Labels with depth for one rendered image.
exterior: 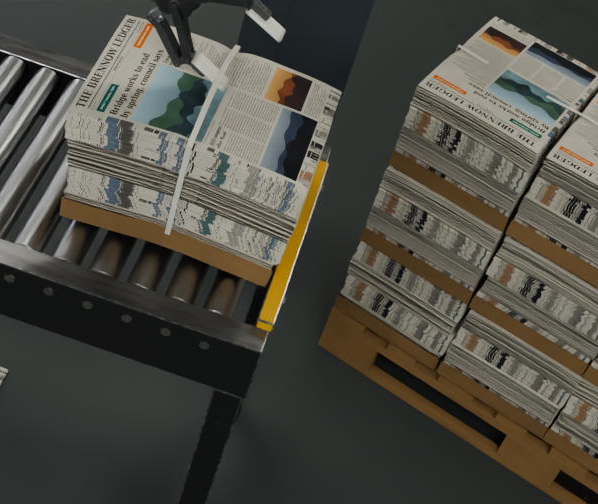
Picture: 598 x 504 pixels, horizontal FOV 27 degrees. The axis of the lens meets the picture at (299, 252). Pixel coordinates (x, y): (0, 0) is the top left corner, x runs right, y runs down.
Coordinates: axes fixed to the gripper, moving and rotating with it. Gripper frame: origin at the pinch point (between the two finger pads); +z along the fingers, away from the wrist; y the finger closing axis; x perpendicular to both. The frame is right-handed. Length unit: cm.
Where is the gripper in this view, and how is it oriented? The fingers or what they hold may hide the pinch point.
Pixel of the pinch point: (249, 56)
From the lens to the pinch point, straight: 197.9
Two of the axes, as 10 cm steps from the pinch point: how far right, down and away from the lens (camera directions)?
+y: -6.5, 4.5, 6.1
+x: -2.2, 6.5, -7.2
